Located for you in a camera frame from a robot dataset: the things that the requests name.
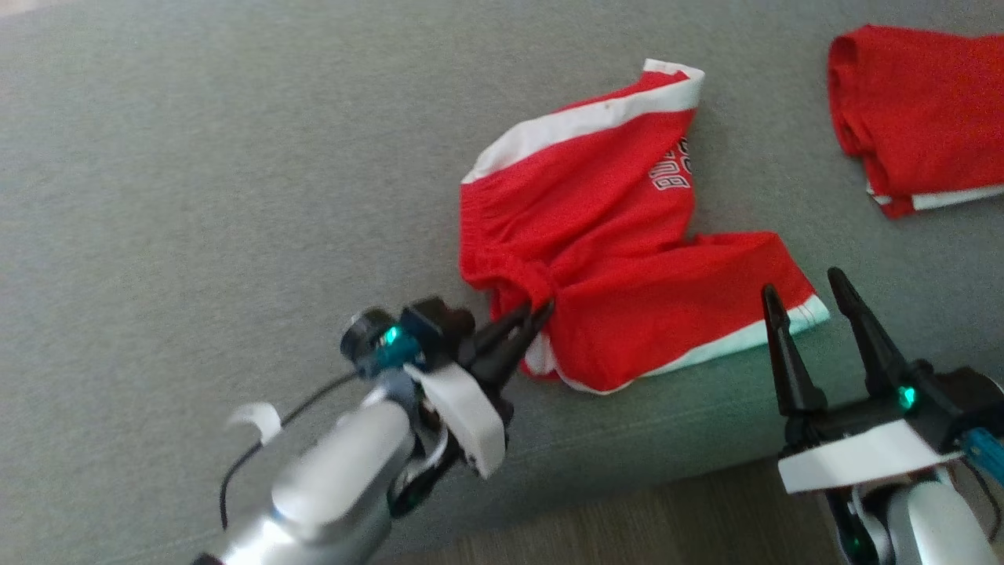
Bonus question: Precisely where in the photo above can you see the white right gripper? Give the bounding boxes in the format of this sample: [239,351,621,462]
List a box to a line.
[762,267,966,565]

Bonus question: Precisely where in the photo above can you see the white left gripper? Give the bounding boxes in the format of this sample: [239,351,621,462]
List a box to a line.
[387,300,558,519]

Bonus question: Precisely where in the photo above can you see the red white basketball shorts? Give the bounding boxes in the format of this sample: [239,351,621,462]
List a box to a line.
[459,59,831,395]

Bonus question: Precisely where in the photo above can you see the red white basketball jersey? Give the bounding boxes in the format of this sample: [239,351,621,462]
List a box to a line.
[828,24,1004,219]

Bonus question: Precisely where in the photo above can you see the grey sofa seat cushion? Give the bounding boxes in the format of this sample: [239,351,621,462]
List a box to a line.
[0,0,1004,565]

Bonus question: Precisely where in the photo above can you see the black right cable blue plug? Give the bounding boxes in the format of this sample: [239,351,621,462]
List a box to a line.
[962,428,1004,544]

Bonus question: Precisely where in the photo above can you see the white cable strap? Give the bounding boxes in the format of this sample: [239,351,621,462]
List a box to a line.
[227,402,282,445]

